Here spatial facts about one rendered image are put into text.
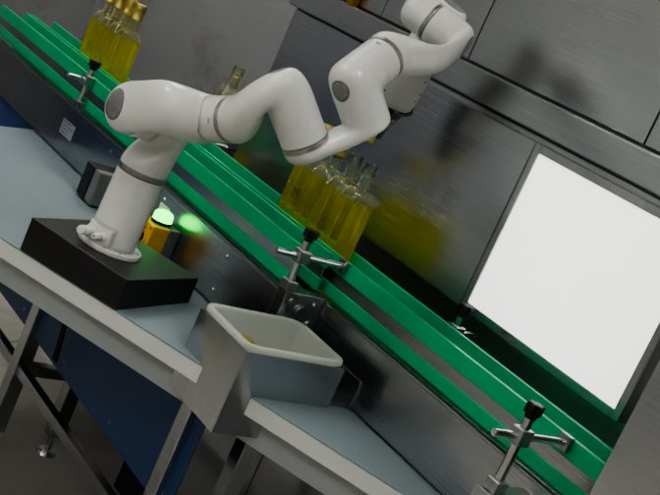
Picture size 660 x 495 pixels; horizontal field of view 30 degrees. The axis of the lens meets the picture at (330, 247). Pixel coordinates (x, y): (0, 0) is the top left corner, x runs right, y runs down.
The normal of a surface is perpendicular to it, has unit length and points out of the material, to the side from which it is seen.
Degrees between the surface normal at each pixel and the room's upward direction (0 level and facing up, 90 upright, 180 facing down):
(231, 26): 90
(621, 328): 90
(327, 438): 0
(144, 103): 91
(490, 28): 90
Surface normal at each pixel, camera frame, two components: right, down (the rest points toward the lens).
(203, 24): -0.44, 0.01
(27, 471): 0.40, -0.89
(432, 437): -0.75, -0.19
